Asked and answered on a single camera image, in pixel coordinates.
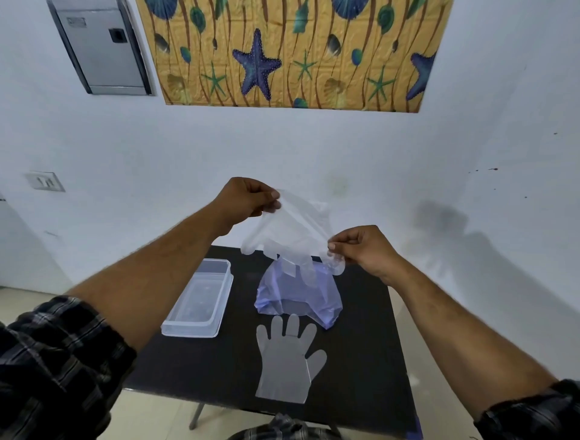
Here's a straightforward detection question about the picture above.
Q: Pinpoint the dark plaid shirt hem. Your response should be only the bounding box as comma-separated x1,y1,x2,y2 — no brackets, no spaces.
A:
227,413,343,440

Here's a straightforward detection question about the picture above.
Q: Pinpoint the grey metal wall box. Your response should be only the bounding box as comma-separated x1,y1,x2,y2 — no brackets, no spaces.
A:
47,0,155,96

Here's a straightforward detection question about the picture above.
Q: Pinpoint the dark plaid right shirt sleeve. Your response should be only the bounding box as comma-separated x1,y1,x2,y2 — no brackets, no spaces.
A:
473,379,580,440

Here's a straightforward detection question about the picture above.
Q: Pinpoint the person's left hand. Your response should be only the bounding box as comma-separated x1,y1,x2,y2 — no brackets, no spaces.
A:
212,177,282,237

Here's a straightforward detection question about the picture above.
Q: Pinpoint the person's left forearm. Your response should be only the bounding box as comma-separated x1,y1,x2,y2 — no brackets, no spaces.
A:
66,202,228,352

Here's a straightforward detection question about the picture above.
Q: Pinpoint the purple plastic bag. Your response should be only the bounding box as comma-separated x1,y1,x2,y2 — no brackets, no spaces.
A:
255,256,343,330

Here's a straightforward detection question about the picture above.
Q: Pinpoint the dark plaid shirt sleeve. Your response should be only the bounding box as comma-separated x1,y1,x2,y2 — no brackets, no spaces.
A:
0,296,138,440
473,379,580,440

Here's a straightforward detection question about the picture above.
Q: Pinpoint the person's right forearm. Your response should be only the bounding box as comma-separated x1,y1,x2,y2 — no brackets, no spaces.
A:
380,259,559,420

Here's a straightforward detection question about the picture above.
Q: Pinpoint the flat clear plastic glove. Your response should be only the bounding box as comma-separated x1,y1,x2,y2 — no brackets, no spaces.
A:
255,314,328,404

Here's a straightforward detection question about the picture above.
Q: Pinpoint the person's right hand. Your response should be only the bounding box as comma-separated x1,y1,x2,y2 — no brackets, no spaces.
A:
327,225,405,287

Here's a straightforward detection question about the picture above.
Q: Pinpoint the yellow starfish wall picture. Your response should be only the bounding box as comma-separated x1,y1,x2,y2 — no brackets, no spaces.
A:
136,0,454,113

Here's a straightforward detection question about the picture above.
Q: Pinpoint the white wall switch plate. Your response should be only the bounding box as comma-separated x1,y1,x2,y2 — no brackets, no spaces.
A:
25,171,66,193

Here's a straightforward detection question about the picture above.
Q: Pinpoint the clear plastic container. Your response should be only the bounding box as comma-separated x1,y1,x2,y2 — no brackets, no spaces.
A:
161,258,234,339

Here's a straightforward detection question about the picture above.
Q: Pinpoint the clear plastic glove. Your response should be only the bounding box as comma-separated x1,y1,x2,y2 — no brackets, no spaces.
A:
255,314,328,404
240,189,346,291

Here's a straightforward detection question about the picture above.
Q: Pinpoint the dark plaid left shirt sleeve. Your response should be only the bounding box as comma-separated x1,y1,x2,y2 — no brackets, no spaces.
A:
0,296,138,440

